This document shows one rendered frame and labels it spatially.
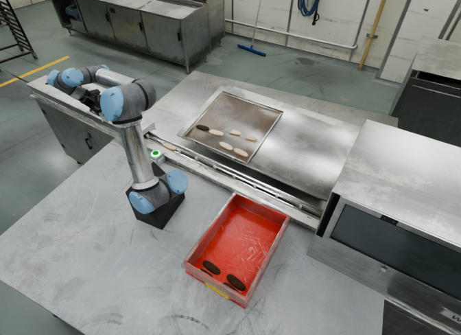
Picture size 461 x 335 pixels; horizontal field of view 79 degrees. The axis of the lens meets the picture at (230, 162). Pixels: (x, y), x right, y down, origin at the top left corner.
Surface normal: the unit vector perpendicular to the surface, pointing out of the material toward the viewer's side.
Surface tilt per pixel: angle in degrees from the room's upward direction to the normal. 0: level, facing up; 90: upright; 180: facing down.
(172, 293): 0
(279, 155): 10
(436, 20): 90
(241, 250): 0
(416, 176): 0
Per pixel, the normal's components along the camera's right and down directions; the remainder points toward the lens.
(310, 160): -0.09, -0.59
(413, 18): -0.53, 0.60
